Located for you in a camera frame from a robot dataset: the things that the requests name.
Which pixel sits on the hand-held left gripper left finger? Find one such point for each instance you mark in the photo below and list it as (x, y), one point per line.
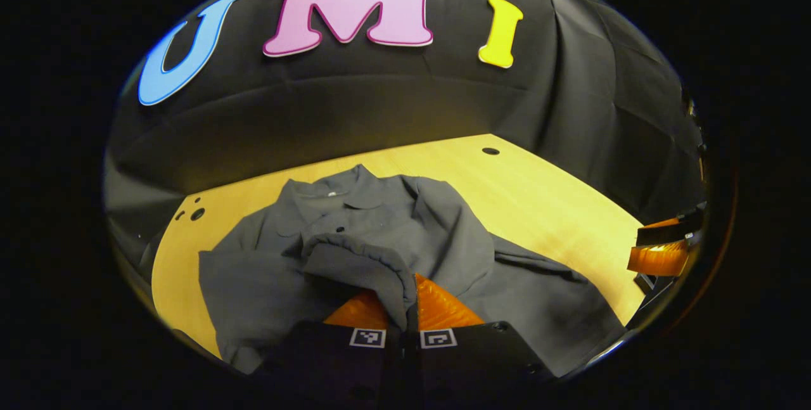
(329, 359)

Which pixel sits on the grey long-sleeved shirt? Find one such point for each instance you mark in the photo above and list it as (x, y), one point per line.
(355, 226)

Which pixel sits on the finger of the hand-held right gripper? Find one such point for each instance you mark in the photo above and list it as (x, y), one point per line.
(671, 232)
(659, 259)

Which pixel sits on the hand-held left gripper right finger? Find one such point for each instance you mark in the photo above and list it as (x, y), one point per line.
(469, 359)

